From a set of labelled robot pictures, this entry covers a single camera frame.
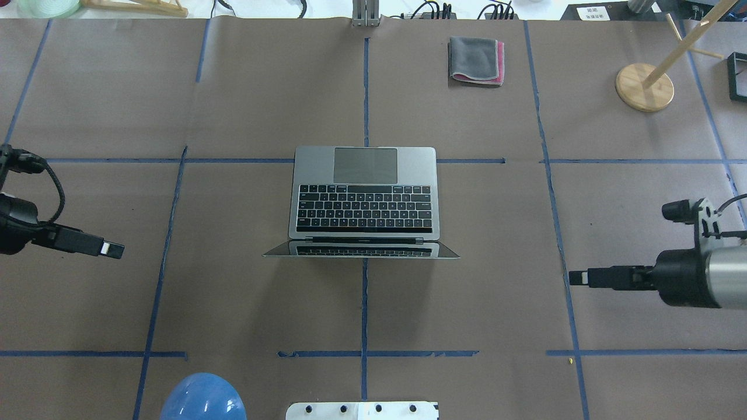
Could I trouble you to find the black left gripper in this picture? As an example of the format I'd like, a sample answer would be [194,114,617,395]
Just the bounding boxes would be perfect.
[1,194,125,260]

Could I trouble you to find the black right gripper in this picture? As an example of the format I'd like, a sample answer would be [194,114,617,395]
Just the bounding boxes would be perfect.
[569,248,718,309]

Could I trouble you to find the grey laptop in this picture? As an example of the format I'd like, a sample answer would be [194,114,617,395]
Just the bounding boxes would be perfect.
[265,146,458,260]

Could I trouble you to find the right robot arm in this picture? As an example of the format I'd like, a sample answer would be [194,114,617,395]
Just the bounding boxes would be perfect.
[569,246,746,309]

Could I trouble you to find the wooden mug tree stand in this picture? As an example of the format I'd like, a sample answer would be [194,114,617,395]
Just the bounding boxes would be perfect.
[615,1,738,113]

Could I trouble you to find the blue desk lamp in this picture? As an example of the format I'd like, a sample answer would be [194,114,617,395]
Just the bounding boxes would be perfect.
[159,373,247,419]

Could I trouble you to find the green glass plate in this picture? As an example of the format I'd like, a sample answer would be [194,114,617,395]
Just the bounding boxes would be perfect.
[17,1,81,19]

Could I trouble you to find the black framed tray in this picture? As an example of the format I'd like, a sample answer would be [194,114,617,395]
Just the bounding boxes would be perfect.
[726,51,746,103]

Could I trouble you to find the grey and pink folded cloth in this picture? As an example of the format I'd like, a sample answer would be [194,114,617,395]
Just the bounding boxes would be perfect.
[448,36,506,87]

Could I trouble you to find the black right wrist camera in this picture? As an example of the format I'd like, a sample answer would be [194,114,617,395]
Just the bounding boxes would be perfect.
[661,198,726,242]

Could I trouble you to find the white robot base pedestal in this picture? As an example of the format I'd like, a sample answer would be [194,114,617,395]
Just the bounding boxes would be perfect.
[285,401,440,419]

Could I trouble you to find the aluminium frame post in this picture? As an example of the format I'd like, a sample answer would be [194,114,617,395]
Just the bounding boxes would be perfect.
[351,0,381,27]

